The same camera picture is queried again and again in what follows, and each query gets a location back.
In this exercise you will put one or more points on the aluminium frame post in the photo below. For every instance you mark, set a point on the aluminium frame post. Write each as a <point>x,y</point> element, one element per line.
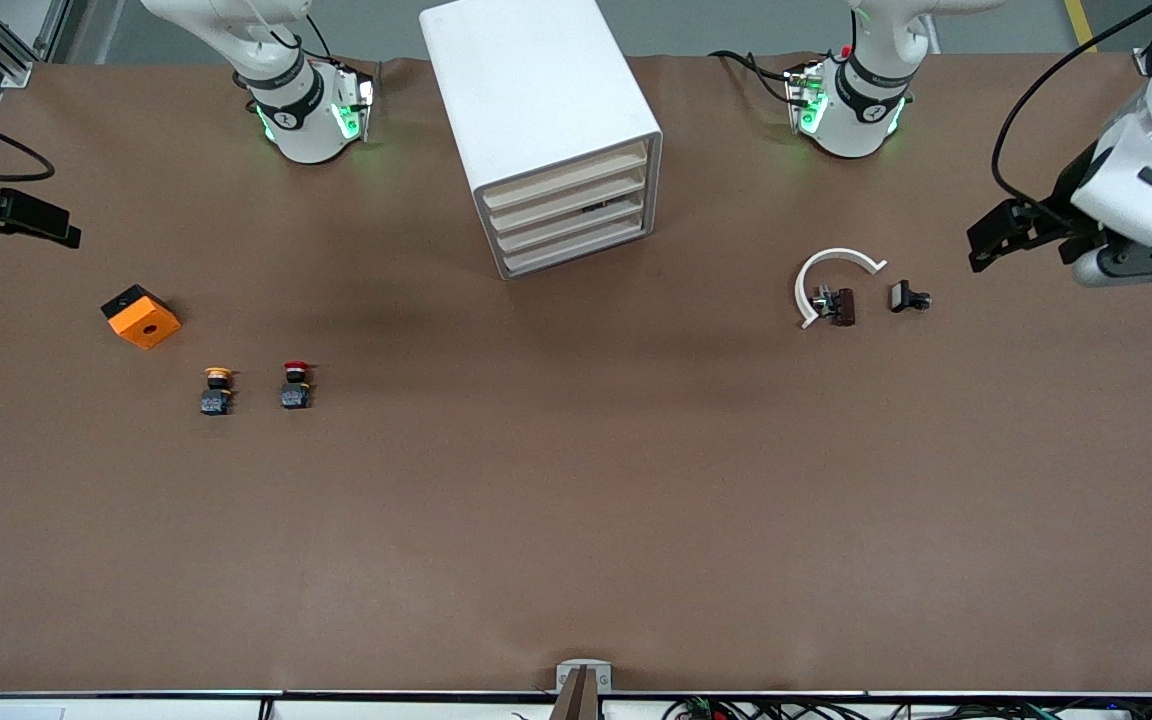
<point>11,75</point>
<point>1146,64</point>

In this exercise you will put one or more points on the dark camera pole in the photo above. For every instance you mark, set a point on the dark camera pole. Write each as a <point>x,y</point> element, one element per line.
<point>576,702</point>

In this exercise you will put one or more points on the brown table cover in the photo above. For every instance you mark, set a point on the brown table cover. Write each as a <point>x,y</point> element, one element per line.
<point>576,500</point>

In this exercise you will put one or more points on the red capped push button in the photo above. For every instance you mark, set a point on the red capped push button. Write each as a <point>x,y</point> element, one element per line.
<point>296,396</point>

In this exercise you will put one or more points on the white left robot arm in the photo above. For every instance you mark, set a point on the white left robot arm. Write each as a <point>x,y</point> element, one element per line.
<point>851,120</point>

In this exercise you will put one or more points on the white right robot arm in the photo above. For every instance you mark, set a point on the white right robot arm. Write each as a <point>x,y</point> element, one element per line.
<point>296,120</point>

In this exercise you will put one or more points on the orange box with hole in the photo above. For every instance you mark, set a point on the orange box with hole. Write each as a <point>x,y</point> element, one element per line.
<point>146,325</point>

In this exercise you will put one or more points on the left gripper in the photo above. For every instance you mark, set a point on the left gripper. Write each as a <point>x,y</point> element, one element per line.
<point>1069,195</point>

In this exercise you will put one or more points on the dark brown clip component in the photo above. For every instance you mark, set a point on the dark brown clip component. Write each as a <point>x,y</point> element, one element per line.
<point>844,306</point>

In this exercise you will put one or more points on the grey metal bracket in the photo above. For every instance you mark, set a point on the grey metal bracket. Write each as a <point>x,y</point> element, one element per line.
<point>566,672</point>

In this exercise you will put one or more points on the white table edge rail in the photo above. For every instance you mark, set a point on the white table edge rail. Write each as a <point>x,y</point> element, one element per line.
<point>136,708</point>

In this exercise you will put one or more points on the small black component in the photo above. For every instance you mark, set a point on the small black component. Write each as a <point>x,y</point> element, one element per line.
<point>901,295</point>

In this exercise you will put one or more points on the yellow capped push button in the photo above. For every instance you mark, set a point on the yellow capped push button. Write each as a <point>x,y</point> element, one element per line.
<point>216,402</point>

